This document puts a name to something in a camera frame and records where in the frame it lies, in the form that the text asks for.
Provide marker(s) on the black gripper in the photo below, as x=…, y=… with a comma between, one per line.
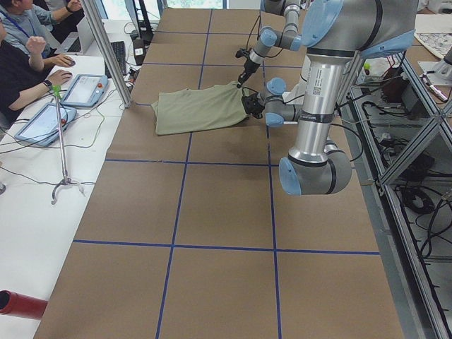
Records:
x=247, y=68
x=248, y=104

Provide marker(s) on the olive green long-sleeve shirt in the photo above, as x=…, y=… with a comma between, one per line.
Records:
x=190, y=110

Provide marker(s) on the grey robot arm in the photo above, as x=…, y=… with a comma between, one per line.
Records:
x=333, y=32
x=289, y=38

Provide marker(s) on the black keyboard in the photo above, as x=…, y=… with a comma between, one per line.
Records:
x=119, y=50

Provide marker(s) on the far blue teach pendant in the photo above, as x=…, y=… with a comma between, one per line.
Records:
x=85, y=91

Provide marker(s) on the blue teach pendant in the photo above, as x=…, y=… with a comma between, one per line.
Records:
x=42, y=128
x=85, y=91

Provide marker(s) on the metal reacher grabber tool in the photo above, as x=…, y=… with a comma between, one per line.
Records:
x=66, y=180

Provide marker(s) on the near blue teach pendant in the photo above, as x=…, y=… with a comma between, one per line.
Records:
x=42, y=128

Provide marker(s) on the person in black shirt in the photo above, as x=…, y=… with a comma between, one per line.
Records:
x=23, y=77

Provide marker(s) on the person in blue shirt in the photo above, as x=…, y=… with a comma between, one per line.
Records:
x=23, y=20

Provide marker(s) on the red cylindrical bottle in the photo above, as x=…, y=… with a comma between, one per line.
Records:
x=23, y=306

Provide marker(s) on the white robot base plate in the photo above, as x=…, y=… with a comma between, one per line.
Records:
x=289, y=98

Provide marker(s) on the aluminium frame post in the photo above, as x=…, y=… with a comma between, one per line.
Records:
x=92, y=15

